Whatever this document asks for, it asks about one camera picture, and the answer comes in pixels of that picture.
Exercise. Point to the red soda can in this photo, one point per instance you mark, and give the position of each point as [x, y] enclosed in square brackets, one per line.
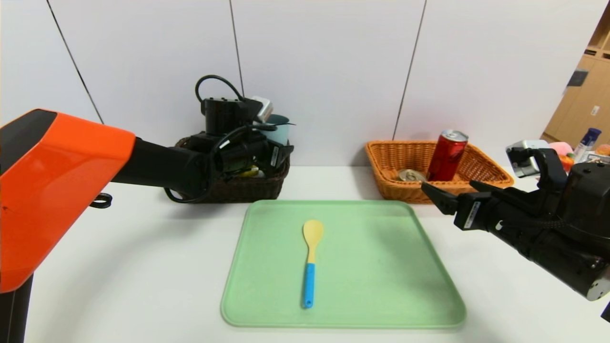
[445, 157]

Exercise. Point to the red apple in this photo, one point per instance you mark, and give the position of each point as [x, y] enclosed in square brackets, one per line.
[567, 162]

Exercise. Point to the pink peach plush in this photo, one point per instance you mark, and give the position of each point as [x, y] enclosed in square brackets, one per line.
[562, 148]

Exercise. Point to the small tin gold lid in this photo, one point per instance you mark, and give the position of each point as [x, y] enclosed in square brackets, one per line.
[411, 175]

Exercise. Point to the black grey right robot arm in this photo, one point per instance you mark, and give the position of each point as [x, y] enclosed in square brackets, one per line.
[567, 224]

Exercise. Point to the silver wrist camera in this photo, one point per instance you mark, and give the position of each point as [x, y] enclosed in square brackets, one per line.
[263, 108]
[524, 157]

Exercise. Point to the wooden cabinet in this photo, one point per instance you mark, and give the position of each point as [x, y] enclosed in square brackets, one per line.
[586, 95]

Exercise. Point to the light green plastic tray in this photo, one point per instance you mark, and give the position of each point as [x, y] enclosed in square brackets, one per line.
[371, 286]

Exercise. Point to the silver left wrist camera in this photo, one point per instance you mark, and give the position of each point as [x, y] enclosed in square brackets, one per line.
[263, 108]

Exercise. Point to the blue-grey plastic cup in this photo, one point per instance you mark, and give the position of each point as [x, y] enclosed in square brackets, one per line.
[281, 131]

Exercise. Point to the grey wall box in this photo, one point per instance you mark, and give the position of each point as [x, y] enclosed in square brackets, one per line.
[577, 78]

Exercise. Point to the dark brown wicker basket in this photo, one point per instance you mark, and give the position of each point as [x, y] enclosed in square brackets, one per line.
[248, 190]

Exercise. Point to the yellow duck toy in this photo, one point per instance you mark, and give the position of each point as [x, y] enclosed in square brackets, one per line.
[252, 172]

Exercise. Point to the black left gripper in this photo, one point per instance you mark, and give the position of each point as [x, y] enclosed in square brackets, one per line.
[276, 156]

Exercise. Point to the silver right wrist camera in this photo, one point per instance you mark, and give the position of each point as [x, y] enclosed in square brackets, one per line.
[524, 157]

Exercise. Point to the white wall socket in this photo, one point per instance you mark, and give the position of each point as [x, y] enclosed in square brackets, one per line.
[594, 111]

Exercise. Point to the orange wicker basket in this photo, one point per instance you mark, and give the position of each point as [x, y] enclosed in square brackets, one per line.
[457, 195]

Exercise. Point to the round orange fruit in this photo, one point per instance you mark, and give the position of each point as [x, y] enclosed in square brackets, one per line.
[603, 150]

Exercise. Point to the white bottle blue cap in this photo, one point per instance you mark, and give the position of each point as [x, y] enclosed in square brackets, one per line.
[588, 139]

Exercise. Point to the chocolate cake toy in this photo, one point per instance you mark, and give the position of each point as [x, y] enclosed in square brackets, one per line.
[595, 160]

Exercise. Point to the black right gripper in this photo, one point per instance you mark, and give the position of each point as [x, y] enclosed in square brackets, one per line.
[471, 214]

